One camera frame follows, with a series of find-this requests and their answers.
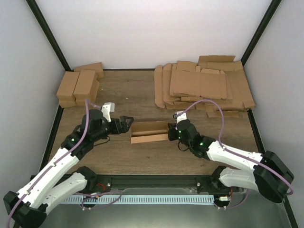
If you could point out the black frame post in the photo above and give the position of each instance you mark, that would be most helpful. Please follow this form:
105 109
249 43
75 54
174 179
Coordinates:
274 4
48 33

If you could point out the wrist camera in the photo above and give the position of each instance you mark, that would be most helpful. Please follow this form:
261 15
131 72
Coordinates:
107 109
179 116

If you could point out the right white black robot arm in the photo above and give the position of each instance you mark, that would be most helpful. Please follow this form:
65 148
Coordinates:
262 172

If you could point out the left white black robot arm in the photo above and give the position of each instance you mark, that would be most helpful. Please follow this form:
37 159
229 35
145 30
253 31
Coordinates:
30 206

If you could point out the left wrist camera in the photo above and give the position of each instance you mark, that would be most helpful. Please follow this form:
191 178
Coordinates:
107 109

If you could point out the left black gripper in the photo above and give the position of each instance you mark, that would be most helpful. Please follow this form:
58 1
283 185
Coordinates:
125 129

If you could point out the folded box at back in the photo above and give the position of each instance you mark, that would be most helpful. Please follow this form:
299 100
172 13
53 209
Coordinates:
97 67

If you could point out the right black frame post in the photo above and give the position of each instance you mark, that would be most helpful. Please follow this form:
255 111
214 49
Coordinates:
274 4

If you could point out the folded box top right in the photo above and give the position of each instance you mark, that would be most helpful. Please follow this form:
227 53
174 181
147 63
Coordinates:
87 81

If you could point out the folded box top left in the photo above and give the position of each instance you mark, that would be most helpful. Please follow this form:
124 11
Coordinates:
67 86

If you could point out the brown cardboard box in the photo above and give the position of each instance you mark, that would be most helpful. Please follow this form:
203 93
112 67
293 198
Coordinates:
145 132

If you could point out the stack of flat cardboard sheets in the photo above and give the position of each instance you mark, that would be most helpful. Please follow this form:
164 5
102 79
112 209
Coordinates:
239 95

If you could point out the left black frame post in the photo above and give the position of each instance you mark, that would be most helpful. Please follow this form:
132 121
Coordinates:
48 33

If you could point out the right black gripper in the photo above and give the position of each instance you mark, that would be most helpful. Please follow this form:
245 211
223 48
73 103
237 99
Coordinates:
171 137

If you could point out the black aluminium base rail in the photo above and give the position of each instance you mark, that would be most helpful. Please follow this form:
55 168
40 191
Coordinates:
201 183

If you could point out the folded box bottom right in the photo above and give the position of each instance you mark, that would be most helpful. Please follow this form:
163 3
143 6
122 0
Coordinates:
92 95

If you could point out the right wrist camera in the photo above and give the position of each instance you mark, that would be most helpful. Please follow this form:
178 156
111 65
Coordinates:
179 116

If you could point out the folded box bottom left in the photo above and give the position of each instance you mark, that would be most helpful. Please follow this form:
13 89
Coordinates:
67 103

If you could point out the light blue slotted cable duct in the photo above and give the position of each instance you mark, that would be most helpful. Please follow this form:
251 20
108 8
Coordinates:
144 200

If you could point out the top flat cardboard sheet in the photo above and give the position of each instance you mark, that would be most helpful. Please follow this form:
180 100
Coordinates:
205 83

